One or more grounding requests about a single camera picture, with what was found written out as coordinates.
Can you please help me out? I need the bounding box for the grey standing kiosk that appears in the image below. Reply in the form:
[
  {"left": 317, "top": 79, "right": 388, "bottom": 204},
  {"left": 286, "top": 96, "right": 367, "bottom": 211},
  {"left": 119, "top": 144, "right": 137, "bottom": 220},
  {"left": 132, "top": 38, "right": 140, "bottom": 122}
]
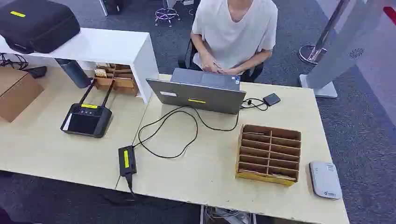
[{"left": 298, "top": 0, "right": 388, "bottom": 99}]

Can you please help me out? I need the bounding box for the black mains cable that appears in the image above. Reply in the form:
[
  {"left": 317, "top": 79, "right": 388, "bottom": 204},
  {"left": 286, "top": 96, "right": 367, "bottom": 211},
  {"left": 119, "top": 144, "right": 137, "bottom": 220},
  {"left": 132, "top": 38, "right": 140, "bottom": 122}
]
[{"left": 114, "top": 173, "right": 137, "bottom": 198}]

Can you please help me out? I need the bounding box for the white desk shelf riser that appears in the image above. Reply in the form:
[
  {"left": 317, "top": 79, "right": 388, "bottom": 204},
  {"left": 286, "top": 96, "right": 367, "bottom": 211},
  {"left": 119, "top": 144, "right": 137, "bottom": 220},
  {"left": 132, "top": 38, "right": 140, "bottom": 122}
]
[{"left": 0, "top": 28, "right": 159, "bottom": 105}]

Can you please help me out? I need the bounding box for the brown cardboard box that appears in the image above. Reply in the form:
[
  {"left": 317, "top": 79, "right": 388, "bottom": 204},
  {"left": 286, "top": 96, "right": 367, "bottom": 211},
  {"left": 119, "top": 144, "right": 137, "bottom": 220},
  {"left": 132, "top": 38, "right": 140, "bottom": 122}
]
[{"left": 0, "top": 67, "right": 45, "bottom": 123}]

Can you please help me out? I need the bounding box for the chrome stool base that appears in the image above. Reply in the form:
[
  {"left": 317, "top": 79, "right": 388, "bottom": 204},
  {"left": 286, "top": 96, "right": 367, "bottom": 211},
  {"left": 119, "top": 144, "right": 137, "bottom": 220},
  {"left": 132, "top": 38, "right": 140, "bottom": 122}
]
[{"left": 154, "top": 0, "right": 182, "bottom": 28}]

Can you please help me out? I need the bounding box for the grey laptop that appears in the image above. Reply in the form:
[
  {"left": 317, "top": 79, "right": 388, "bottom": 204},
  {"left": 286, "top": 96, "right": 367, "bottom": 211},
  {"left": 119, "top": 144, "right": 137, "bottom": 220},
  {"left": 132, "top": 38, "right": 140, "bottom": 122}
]
[{"left": 146, "top": 68, "right": 247, "bottom": 115}]

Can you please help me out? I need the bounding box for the black carrying case, yellow label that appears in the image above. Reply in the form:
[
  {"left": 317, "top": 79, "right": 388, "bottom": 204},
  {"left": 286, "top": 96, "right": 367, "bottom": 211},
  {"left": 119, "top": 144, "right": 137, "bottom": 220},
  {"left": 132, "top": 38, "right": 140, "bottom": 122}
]
[{"left": 0, "top": 0, "right": 81, "bottom": 55}]

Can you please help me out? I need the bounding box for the small wooden card holder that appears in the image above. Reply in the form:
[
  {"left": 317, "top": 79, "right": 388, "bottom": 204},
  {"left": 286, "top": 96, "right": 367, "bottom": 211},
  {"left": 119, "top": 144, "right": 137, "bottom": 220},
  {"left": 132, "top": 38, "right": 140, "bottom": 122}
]
[{"left": 93, "top": 63, "right": 139, "bottom": 97}]

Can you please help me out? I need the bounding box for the white cable bundle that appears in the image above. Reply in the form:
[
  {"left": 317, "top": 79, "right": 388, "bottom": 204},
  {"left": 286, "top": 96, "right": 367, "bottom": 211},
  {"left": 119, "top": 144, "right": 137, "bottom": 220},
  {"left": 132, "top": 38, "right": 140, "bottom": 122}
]
[{"left": 205, "top": 207, "right": 252, "bottom": 224}]

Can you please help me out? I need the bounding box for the pale card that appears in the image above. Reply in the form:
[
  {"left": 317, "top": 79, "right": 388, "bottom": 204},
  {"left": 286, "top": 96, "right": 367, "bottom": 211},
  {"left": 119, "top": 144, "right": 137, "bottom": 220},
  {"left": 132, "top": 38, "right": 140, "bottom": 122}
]
[{"left": 269, "top": 173, "right": 297, "bottom": 182}]

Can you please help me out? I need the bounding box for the wooden slotted card box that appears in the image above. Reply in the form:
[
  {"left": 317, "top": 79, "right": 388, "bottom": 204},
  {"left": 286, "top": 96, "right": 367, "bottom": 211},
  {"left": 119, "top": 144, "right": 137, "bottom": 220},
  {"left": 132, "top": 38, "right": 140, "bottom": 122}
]
[{"left": 235, "top": 124, "right": 302, "bottom": 187}]

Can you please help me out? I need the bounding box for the chrome stanchion post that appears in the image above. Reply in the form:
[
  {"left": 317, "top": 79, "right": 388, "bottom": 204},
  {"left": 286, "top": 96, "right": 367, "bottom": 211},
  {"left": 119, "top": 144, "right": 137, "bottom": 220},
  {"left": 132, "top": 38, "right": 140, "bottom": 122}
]
[{"left": 298, "top": 0, "right": 353, "bottom": 66}]

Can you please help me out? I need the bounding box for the black power adapter, yellow label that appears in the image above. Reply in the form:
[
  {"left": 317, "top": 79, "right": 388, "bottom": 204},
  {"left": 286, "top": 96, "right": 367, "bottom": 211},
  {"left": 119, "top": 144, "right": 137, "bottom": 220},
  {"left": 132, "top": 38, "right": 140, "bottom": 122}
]
[{"left": 118, "top": 145, "right": 138, "bottom": 177}]

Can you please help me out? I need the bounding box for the dark grey bottle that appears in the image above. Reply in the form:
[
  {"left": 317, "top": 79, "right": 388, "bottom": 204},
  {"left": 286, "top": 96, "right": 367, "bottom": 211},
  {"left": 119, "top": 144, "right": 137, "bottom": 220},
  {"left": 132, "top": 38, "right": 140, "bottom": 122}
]
[{"left": 55, "top": 58, "right": 93, "bottom": 89}]

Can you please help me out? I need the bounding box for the black laptop power cable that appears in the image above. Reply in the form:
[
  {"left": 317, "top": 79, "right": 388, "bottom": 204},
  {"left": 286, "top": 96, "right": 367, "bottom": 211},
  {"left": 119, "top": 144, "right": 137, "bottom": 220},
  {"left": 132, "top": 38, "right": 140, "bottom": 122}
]
[{"left": 133, "top": 105, "right": 240, "bottom": 160}]

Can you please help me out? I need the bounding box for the black remote controller with antennas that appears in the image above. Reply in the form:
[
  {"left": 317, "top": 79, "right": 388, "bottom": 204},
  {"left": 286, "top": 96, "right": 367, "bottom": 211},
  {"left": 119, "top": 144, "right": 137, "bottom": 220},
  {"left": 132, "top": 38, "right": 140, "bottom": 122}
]
[{"left": 60, "top": 79, "right": 116, "bottom": 139}]

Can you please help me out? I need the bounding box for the black cable bundle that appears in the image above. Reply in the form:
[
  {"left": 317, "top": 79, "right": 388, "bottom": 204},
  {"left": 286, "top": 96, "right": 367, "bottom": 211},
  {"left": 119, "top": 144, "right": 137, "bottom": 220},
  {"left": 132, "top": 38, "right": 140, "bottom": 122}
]
[{"left": 0, "top": 52, "right": 29, "bottom": 71}]

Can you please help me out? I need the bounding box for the person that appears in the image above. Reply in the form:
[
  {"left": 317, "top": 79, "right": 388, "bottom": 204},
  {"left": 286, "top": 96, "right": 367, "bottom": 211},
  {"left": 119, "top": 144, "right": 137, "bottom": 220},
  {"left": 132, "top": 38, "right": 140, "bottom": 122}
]
[{"left": 190, "top": 0, "right": 279, "bottom": 77}]

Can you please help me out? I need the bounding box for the short black drive cable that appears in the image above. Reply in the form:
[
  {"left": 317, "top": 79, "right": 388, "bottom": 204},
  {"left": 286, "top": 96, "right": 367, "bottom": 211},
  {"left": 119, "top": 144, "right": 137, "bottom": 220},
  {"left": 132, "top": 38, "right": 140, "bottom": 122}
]
[{"left": 240, "top": 98, "right": 269, "bottom": 112}]

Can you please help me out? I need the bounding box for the black external drive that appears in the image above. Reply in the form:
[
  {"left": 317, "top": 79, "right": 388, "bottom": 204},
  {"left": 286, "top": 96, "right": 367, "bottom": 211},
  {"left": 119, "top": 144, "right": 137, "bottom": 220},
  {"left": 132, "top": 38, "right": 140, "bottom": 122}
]
[{"left": 262, "top": 93, "right": 282, "bottom": 107}]

